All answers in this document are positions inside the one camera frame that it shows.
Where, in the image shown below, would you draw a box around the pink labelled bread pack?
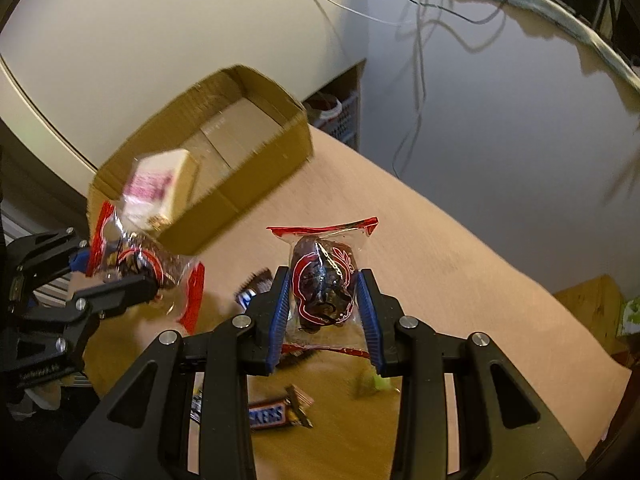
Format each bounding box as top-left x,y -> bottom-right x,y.
122,148 -> 198,232

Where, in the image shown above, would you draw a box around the red-edged dark snack bag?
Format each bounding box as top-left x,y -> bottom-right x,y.
269,217 -> 378,358

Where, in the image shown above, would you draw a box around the brown cardboard box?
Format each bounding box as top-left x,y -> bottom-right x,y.
87,65 -> 314,255

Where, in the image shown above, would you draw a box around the blue Snickers bar upper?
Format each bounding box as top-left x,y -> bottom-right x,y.
234,268 -> 273,311

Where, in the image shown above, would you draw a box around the hanging cables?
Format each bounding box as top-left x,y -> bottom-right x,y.
292,0 -> 510,179

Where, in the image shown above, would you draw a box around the blue Snickers bar lower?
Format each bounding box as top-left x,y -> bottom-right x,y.
188,382 -> 316,430

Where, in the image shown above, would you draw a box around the blue snickers bar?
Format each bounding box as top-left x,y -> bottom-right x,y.
188,382 -> 316,430
234,268 -> 273,311

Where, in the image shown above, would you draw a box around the green candy clear wrapper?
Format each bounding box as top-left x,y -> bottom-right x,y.
354,366 -> 400,398

